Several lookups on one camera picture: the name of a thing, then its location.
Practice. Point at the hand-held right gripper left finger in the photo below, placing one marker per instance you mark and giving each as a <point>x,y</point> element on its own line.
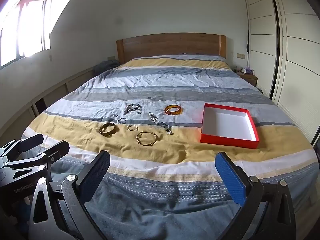
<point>96,173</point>

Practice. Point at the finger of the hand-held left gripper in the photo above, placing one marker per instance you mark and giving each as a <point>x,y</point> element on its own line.
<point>56,151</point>
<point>31,142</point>

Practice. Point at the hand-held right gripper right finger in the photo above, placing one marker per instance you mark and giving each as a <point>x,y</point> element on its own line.
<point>230,178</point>

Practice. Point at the red cardboard box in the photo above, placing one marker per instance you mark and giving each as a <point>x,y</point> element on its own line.
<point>228,125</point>

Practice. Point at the silver twisted hoop earring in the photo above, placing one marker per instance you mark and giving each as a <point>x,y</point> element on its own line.
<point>121,121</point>
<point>132,129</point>

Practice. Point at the silver wristwatch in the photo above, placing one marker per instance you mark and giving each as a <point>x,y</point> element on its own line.
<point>168,128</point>

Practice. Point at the amber bangle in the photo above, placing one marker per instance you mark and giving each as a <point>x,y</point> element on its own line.
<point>175,114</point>

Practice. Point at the dark grey cloth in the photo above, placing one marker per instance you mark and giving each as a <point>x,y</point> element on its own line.
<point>105,67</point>

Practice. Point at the wooden nightstand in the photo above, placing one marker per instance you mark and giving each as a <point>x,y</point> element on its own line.
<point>250,78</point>

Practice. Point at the striped duvet cover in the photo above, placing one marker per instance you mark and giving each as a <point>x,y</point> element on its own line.
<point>155,85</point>

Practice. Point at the purple tissue box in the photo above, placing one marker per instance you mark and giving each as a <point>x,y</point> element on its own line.
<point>248,69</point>

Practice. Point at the window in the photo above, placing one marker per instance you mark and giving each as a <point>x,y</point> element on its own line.
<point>27,27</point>

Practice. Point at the wooden headboard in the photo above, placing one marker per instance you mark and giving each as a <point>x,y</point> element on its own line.
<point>172,43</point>

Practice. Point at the white wardrobe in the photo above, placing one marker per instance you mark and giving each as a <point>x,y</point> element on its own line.
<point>292,42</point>

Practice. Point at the low white wall cabinet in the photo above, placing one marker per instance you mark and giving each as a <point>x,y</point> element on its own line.
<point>37,92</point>

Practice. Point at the beige wall switch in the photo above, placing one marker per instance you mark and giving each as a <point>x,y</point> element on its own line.
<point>240,55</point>

